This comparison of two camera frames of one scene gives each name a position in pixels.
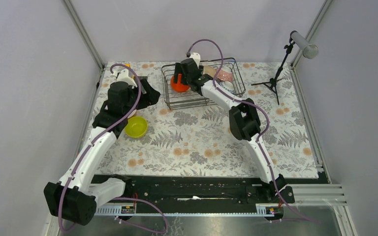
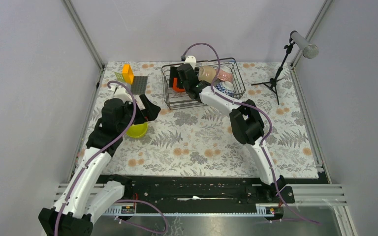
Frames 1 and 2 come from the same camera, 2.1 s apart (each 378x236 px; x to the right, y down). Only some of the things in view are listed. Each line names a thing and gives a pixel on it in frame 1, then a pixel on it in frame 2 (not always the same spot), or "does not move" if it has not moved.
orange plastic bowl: (178, 87) does not move
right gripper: (178, 70) -> (173, 73)
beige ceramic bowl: (209, 70) does not move
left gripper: (151, 97) -> (150, 112)
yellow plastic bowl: (137, 126) does not move
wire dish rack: (224, 71) does not move
